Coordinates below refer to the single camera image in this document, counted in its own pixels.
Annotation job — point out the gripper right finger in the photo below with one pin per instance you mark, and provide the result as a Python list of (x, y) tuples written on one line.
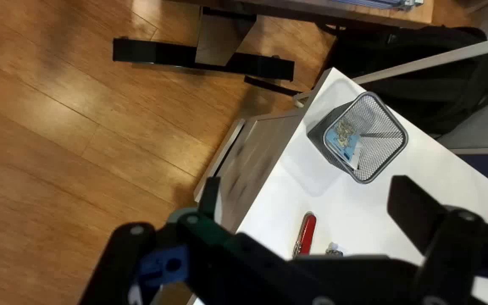
[(451, 237)]

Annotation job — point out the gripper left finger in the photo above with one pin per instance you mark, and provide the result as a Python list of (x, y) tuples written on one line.
[(210, 241)]

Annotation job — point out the grey wooden cabinet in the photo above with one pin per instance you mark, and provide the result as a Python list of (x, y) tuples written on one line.
[(252, 156)]

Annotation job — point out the red pocket knife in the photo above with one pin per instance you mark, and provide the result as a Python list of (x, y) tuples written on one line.
[(306, 235)]

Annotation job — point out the grey mesh pen cup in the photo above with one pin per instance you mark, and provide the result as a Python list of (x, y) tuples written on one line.
[(375, 127)]

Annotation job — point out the black backpack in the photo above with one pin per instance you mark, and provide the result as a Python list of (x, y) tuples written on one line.
[(430, 101)]

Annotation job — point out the blue printed card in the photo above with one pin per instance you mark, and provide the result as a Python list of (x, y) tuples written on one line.
[(342, 142)]

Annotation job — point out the wooden desk with black feet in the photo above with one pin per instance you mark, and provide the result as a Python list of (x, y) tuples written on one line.
[(223, 38)]

